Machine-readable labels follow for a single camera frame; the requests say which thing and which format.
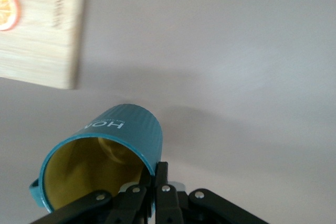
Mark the teal ribbed cup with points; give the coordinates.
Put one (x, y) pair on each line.
(131, 134)

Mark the wooden cutting board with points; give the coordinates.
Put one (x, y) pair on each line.
(39, 51)

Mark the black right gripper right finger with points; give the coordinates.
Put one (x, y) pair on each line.
(183, 208)

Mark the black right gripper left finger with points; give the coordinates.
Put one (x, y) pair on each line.
(105, 208)

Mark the orange slice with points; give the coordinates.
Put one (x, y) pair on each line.
(6, 11)

